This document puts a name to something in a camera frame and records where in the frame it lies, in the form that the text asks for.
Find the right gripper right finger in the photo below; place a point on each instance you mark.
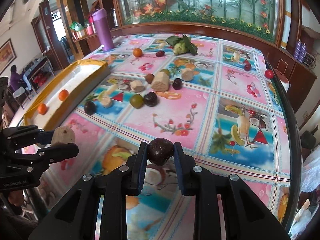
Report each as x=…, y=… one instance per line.
x=224, y=202

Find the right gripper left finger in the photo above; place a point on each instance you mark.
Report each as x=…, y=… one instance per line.
x=96, y=198

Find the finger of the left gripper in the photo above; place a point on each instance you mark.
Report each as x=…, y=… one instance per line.
x=48, y=155
x=26, y=135

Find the large beige root chunk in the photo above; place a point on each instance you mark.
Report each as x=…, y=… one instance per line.
x=62, y=135

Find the dark purple passion fruit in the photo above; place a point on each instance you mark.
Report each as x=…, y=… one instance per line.
x=90, y=107

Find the green round fruit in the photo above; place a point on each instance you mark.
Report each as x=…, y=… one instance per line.
x=137, y=101

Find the dark plum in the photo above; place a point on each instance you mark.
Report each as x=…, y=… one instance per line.
x=177, y=84
x=159, y=151
x=150, y=99

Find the left human hand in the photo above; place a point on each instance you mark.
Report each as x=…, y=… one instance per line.
x=16, y=198

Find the seated person purple shirt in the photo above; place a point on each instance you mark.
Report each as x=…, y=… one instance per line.
x=16, y=80

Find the small beige root bit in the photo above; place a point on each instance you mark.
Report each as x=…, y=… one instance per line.
x=106, y=102

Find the white plastic bag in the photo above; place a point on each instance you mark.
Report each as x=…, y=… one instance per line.
x=310, y=191

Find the white foam tray yellow tape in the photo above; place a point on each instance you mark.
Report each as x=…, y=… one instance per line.
x=79, y=78

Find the small beige root piece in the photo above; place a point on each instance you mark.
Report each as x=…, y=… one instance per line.
x=137, y=86

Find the brown round fruit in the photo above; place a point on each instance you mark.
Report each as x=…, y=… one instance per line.
x=149, y=78

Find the beige root chunk centre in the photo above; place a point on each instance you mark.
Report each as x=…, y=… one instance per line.
x=160, y=82

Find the far small orange tangerine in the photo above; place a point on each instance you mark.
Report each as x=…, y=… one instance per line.
x=137, y=52

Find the dark red date fruit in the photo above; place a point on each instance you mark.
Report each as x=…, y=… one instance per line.
x=160, y=53

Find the purple thermos bottle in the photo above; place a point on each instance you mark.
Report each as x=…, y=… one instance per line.
x=102, y=29

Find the red cherry tomato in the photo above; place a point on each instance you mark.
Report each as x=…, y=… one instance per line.
x=269, y=74

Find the small dark cherry fruit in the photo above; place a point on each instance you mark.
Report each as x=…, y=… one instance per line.
x=247, y=67

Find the small beige chunk far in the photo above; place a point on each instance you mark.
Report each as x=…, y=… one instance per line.
x=187, y=74

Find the green leafy custard apple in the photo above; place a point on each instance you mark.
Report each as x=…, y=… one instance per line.
x=181, y=45

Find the purple bottles on shelf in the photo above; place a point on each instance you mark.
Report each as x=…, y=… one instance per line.
x=300, y=51

